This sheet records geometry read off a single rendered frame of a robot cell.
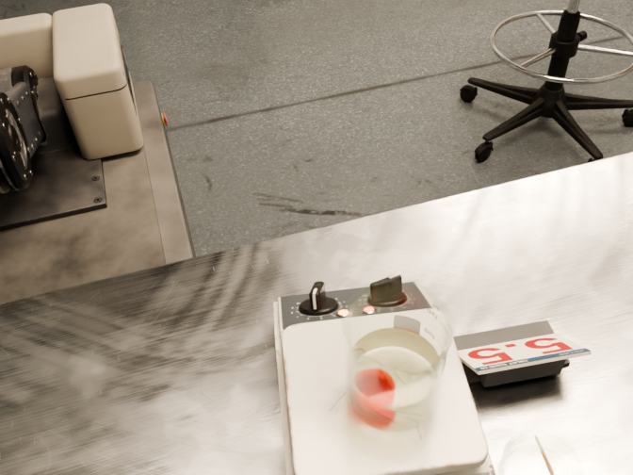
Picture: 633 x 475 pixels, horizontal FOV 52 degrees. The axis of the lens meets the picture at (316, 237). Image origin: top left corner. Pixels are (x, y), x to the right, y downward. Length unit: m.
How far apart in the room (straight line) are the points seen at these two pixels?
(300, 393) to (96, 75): 1.00
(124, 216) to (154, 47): 1.39
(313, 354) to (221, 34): 2.25
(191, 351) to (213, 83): 1.83
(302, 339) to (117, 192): 0.95
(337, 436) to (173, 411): 0.17
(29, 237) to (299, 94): 1.18
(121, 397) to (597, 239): 0.46
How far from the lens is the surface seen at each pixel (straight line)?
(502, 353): 0.55
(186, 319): 0.60
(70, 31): 1.50
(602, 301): 0.64
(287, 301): 0.55
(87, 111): 1.38
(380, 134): 2.05
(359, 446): 0.42
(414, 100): 2.20
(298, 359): 0.45
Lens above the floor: 1.21
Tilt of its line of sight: 45 degrees down
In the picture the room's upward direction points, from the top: 3 degrees counter-clockwise
